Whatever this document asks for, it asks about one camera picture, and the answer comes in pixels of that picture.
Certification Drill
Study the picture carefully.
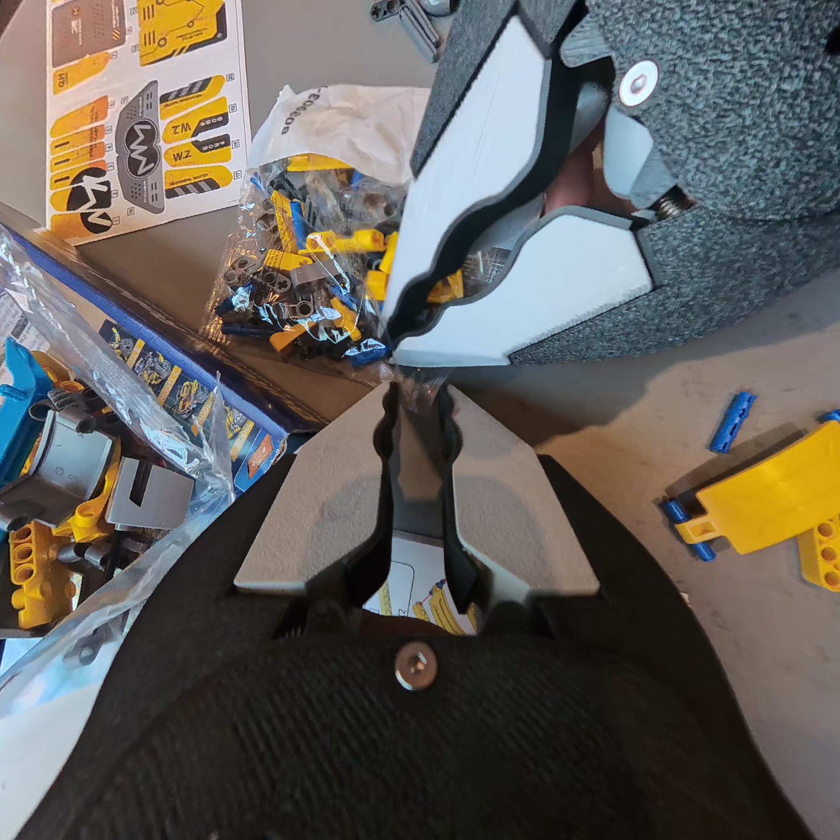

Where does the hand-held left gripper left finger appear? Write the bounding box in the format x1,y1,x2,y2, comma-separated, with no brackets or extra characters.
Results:
233,381,400,605

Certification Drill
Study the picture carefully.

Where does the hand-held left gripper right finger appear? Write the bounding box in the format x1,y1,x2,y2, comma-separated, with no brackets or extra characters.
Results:
440,385,601,632

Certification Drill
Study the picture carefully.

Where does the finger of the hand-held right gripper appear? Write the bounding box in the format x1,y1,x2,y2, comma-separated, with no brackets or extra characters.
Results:
381,15,553,337
392,205,655,368

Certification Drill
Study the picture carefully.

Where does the blue cardboard kit box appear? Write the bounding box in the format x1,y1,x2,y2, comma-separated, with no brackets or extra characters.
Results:
0,203,329,500

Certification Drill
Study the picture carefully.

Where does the clear bag of small pins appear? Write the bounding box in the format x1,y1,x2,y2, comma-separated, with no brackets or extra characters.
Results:
202,84,473,421

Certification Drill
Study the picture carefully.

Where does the yellow panel brick blue pin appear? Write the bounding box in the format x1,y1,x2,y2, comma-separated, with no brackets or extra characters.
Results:
659,410,840,564

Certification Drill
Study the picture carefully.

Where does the yellow five-hole beam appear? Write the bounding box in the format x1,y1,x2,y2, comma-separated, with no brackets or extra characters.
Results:
801,521,840,592

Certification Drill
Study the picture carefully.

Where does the person's right hand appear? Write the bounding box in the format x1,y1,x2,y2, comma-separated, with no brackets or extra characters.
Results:
543,123,635,214

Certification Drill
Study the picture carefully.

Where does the open instruction booklet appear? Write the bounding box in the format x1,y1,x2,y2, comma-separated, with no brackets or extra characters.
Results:
364,532,479,636

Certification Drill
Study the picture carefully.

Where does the blue long pin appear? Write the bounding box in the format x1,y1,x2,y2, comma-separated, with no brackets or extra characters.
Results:
709,392,757,454

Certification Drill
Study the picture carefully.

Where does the large white label parts bag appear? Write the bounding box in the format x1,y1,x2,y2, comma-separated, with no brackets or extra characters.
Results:
0,226,237,723

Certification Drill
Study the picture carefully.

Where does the sticker sheet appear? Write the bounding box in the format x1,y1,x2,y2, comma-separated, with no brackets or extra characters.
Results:
45,0,252,247

